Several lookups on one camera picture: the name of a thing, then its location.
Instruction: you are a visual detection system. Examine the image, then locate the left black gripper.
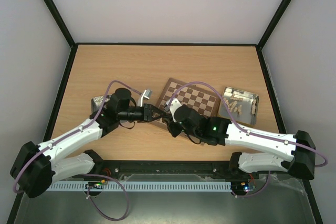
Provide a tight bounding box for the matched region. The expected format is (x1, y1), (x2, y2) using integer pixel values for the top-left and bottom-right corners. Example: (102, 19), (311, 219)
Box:
(119, 104), (163, 124)

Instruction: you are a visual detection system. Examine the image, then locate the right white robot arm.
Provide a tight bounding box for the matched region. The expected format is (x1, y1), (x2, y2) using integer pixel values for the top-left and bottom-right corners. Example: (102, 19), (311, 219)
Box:
(167, 101), (316, 180)

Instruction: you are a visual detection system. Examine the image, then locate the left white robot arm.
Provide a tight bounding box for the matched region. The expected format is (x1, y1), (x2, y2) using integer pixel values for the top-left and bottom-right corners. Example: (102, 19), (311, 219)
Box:
(10, 88), (167, 198)

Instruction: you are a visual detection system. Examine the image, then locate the wooden chess board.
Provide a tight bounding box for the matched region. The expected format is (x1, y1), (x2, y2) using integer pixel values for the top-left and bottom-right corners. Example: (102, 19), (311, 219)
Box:
(155, 78), (220, 117)

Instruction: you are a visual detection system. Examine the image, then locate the gold tin tray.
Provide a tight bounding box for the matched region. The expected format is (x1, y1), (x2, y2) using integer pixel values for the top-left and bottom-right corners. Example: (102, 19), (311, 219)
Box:
(223, 87), (259, 126)

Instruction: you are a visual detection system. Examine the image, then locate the pink tin tray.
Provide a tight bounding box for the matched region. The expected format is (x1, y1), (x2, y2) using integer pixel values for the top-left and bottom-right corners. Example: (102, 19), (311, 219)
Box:
(91, 95), (104, 113)

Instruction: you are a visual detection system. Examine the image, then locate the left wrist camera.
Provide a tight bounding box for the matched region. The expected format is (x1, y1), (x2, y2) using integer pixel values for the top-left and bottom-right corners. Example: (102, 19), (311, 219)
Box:
(136, 89), (153, 106)

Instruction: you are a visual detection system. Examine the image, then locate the light blue cable duct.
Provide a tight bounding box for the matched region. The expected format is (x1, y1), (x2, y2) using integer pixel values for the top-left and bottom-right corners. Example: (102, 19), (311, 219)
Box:
(47, 181), (232, 192)

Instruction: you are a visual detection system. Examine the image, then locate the black frame rail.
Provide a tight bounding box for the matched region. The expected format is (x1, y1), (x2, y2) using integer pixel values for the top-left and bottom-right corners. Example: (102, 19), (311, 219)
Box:
(26, 158), (305, 180)

